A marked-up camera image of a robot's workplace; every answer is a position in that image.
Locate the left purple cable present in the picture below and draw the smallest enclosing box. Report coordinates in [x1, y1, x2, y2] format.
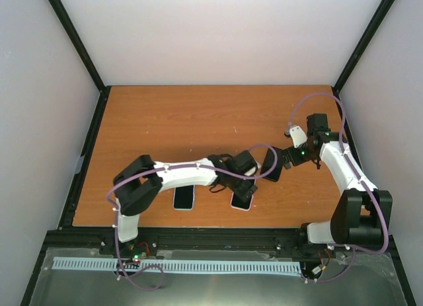
[106, 143, 278, 290]

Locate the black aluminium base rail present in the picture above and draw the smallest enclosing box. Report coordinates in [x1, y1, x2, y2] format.
[46, 227, 396, 262]

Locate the phone in blue case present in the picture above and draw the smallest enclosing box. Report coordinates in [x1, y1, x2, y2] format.
[173, 186, 195, 211]

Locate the grey metal front plate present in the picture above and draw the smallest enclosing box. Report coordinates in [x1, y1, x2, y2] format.
[22, 249, 415, 305]

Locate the left black frame post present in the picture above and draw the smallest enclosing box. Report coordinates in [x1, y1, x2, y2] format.
[42, 0, 112, 95]

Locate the black phone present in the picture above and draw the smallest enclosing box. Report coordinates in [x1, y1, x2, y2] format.
[259, 147, 284, 182]

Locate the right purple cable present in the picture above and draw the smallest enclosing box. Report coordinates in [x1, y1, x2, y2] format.
[287, 91, 389, 284]

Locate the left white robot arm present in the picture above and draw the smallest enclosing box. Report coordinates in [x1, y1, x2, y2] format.
[113, 151, 260, 255]

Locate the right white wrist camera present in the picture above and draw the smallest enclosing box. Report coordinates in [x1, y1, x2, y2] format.
[284, 126, 307, 148]

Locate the light blue slotted cable duct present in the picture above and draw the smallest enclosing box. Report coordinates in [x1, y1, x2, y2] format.
[52, 257, 301, 276]

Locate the purple cable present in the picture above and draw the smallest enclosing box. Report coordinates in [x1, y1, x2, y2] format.
[106, 143, 278, 290]
[287, 91, 389, 284]

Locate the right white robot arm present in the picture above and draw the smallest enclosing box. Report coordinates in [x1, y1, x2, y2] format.
[283, 114, 393, 247]

